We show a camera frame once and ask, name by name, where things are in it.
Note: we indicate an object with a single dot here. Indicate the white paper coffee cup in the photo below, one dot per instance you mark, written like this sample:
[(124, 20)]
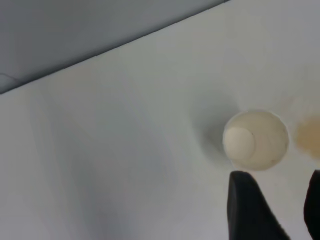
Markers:
[(257, 140)]

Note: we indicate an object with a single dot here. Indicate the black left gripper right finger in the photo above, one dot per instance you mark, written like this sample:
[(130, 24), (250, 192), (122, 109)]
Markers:
[(313, 207)]

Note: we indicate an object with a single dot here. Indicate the brown coffee puddle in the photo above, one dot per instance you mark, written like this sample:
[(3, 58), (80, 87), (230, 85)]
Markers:
[(310, 137)]

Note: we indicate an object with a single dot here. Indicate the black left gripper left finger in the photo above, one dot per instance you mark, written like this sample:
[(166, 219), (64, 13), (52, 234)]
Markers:
[(250, 212)]

